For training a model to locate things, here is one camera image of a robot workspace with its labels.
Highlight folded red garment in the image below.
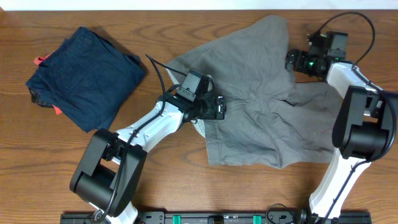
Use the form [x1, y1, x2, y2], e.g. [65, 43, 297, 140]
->
[34, 55, 63, 115]

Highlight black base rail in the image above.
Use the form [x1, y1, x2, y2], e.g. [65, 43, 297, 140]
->
[60, 207, 373, 224]

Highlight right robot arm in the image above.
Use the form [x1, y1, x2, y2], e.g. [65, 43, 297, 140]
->
[285, 31, 397, 223]

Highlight grey shorts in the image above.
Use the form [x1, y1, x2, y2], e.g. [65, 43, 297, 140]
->
[168, 16, 341, 169]

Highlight folded navy blue garment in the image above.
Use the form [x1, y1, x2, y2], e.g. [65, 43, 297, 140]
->
[26, 27, 145, 133]

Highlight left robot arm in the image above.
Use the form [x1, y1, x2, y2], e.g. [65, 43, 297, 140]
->
[60, 70, 226, 223]

